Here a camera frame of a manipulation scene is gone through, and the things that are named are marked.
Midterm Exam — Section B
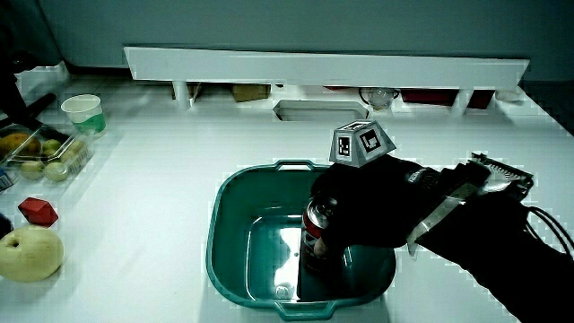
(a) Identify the person's right hand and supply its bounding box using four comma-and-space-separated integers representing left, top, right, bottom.
310, 118, 432, 262

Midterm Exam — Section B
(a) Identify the red cola can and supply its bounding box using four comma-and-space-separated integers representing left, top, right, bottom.
299, 196, 338, 275

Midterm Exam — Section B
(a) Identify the teal plastic basin plate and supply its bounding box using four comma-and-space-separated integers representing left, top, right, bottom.
205, 159, 398, 322

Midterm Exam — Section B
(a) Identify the clear glass cup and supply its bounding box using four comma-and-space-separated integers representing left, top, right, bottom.
358, 87, 401, 111

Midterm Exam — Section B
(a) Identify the white rectangular tray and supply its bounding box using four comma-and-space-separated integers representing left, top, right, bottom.
273, 99, 370, 123

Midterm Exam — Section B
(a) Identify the dark red box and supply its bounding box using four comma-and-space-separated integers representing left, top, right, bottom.
399, 88, 496, 110

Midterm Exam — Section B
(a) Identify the white long shelf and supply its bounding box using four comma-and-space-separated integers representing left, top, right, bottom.
124, 46, 531, 111

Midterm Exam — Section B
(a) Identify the brown cardboard box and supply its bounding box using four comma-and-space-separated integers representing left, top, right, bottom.
230, 83, 273, 103

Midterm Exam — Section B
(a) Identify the clear plastic fruit container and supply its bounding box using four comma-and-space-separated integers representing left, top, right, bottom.
0, 124, 97, 186

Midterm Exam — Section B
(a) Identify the white green paper cup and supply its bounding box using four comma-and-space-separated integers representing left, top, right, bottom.
60, 93, 109, 137

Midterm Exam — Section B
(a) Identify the small green fruit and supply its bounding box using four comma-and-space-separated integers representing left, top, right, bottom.
59, 139, 88, 163
43, 161, 70, 183
19, 160, 45, 181
40, 138, 63, 158

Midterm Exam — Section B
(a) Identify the red faceted block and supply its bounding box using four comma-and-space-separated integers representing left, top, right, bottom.
17, 196, 60, 228

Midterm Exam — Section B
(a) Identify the large yellow apple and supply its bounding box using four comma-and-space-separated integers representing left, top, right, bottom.
0, 224, 65, 284

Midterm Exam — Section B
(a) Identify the orange fruit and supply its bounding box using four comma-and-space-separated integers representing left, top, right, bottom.
0, 132, 42, 160

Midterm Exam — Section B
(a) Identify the black stand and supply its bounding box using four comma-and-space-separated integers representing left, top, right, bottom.
0, 47, 58, 132

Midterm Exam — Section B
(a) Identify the black cable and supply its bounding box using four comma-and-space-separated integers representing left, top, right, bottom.
523, 205, 574, 260

